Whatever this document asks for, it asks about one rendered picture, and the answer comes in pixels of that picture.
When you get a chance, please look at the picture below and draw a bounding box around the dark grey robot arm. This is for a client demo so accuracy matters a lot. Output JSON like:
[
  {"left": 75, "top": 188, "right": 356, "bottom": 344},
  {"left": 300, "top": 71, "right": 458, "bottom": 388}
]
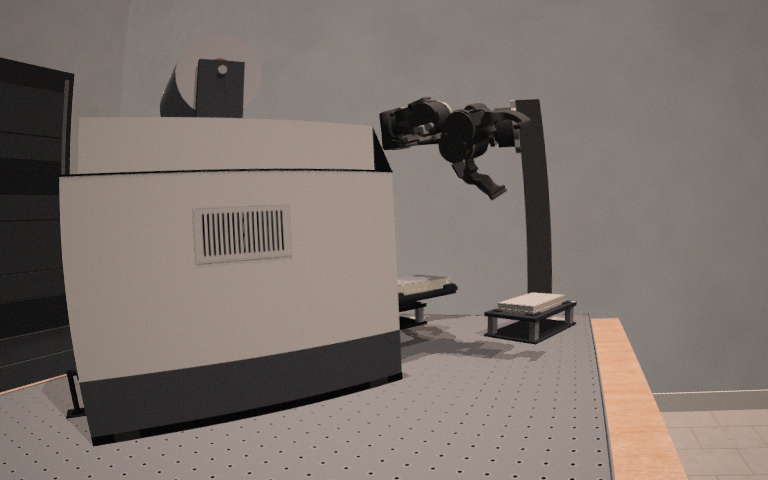
[{"left": 379, "top": 96, "right": 521, "bottom": 153}]

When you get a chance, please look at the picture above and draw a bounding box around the cream well plate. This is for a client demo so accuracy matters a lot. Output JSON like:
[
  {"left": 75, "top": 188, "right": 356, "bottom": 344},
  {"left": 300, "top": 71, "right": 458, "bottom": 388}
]
[{"left": 496, "top": 293, "right": 566, "bottom": 314}]

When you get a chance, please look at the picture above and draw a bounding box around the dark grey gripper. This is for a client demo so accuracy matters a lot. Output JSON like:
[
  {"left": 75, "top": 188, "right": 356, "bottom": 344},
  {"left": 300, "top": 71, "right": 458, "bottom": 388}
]
[{"left": 439, "top": 103, "right": 532, "bottom": 200}]

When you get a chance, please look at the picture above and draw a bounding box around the beige well plate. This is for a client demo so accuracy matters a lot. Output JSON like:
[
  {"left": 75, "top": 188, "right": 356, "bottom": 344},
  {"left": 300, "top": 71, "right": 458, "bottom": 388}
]
[{"left": 398, "top": 277, "right": 451, "bottom": 295}]

